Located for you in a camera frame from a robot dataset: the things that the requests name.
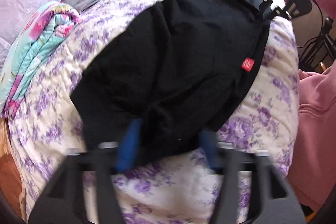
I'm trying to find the folded colourful floral quilt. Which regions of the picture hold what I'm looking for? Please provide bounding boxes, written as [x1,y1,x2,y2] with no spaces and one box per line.
[1,1,81,118]

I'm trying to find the pink sweatshirt torso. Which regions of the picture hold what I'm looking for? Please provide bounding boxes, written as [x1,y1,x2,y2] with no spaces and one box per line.
[287,0,336,214]

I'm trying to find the brown wooden bedside furniture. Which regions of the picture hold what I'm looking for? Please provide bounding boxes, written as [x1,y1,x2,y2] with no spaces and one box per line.
[1,118,26,223]

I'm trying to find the black pants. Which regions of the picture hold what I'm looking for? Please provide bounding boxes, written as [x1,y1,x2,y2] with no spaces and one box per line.
[71,0,270,165]

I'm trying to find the purple floral bedspread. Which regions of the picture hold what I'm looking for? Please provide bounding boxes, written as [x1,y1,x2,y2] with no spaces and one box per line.
[8,0,299,223]

